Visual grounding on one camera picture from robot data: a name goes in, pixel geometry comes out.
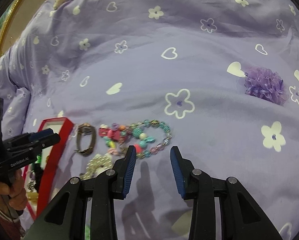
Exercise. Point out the black scrunchie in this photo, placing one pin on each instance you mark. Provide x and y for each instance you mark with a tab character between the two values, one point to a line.
38	176

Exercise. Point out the purple frilly scrunchie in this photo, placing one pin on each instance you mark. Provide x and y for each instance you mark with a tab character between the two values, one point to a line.
265	84

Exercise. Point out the grey wristwatch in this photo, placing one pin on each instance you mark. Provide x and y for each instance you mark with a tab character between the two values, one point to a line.
85	139

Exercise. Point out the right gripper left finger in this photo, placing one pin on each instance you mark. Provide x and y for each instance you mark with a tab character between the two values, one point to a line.
124	169

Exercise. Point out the red shallow box lid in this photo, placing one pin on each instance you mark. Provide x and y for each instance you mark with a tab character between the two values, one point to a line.
49	160

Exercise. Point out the left hand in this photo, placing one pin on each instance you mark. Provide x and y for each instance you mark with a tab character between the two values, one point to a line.
17	193

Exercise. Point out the amber translucent hair claw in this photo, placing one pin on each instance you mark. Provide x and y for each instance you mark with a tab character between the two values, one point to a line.
33	197

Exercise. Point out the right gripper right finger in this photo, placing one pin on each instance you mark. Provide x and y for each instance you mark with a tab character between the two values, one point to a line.
182	170

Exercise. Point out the purple floral bed quilt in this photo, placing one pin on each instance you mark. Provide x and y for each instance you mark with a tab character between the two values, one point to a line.
181	62

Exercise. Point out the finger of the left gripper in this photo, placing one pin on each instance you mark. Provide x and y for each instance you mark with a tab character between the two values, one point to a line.
48	139
40	134

